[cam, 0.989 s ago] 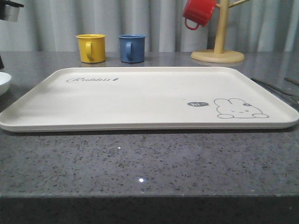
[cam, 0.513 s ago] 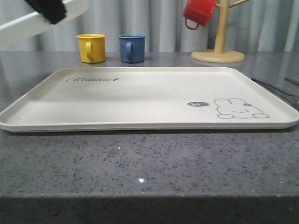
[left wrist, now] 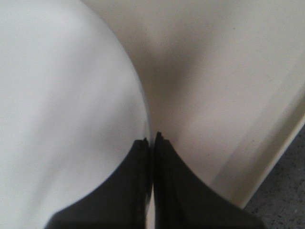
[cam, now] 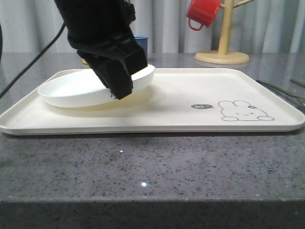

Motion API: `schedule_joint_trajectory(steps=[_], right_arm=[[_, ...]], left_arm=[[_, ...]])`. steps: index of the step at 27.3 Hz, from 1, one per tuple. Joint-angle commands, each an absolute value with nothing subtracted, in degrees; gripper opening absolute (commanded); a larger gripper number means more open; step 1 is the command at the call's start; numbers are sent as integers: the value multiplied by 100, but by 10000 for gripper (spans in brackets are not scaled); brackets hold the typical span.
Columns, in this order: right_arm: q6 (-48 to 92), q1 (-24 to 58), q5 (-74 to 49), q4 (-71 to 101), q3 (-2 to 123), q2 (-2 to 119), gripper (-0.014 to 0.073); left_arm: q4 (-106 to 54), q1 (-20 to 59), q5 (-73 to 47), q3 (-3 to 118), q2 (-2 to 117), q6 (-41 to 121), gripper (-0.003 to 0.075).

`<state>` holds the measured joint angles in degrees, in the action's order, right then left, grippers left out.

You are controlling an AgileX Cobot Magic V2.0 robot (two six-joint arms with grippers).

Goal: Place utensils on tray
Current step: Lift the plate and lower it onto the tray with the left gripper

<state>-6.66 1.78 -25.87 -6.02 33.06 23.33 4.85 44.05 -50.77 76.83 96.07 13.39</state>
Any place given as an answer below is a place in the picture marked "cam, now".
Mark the blue enamel mug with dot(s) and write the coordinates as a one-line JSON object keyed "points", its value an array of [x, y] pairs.
{"points": [[142, 40]]}

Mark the wooden mug tree stand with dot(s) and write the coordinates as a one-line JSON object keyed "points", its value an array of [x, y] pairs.
{"points": [[223, 55]]}

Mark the white round plate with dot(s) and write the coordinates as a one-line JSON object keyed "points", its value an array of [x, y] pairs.
{"points": [[83, 88]]}

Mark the grey curtain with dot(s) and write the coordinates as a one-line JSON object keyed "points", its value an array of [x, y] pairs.
{"points": [[261, 26]]}

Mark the silver fork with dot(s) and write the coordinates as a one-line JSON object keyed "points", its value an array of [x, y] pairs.
{"points": [[284, 94]]}

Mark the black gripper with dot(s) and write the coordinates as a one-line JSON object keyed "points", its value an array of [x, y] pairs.
{"points": [[105, 22]]}

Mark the cream rabbit serving tray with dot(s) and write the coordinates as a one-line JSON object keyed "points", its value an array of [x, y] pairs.
{"points": [[177, 100]]}

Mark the red enamel mug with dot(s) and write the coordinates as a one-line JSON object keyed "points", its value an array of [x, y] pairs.
{"points": [[202, 12]]}

